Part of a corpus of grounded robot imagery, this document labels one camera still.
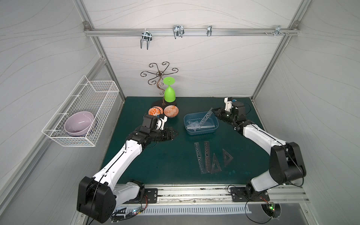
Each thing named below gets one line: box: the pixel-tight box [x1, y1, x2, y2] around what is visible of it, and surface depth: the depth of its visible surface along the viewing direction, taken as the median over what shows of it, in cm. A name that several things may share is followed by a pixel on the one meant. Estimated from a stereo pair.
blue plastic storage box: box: [183, 111, 219, 135], surface depth 103 cm
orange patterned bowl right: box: [163, 105, 180, 119], surface depth 110 cm
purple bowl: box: [64, 111, 95, 137], surface depth 62 cm
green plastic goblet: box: [163, 76, 176, 103], surface depth 94 cm
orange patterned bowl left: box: [148, 105, 164, 117], surface depth 110 cm
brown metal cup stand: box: [140, 61, 179, 107], surface depth 95 cm
